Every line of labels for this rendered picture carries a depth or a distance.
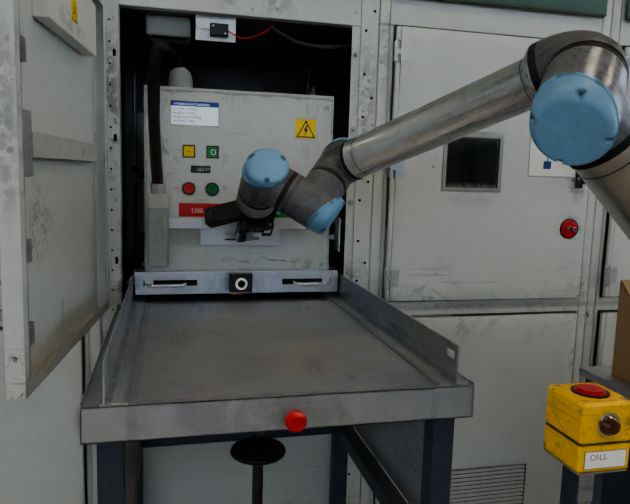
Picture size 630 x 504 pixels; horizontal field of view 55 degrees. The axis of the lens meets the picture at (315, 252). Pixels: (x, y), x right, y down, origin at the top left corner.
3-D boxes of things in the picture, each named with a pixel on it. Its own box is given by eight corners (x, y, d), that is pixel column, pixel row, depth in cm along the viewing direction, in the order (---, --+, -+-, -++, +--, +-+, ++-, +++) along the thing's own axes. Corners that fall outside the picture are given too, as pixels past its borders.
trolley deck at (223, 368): (472, 417, 102) (475, 382, 101) (80, 445, 87) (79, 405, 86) (354, 320, 167) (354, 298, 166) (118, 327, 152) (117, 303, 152)
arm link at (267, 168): (278, 193, 121) (235, 167, 121) (268, 220, 132) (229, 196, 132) (300, 160, 125) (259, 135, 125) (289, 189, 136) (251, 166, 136)
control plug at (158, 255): (168, 267, 147) (168, 194, 145) (147, 267, 146) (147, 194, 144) (168, 262, 154) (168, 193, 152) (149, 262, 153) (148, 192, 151)
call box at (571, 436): (629, 472, 82) (636, 399, 81) (577, 477, 80) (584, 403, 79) (589, 446, 90) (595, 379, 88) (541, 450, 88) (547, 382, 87)
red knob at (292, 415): (308, 434, 90) (308, 413, 90) (286, 435, 90) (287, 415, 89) (301, 422, 95) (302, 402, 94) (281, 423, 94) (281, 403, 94)
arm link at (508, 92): (618, -11, 92) (317, 139, 140) (607, 28, 85) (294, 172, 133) (648, 52, 97) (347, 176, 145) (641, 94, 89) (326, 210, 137)
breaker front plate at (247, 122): (328, 275, 167) (333, 98, 161) (146, 277, 156) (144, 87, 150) (326, 274, 168) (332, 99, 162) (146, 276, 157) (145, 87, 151)
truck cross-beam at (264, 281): (337, 291, 168) (338, 270, 167) (134, 295, 156) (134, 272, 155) (332, 288, 173) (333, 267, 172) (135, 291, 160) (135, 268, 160)
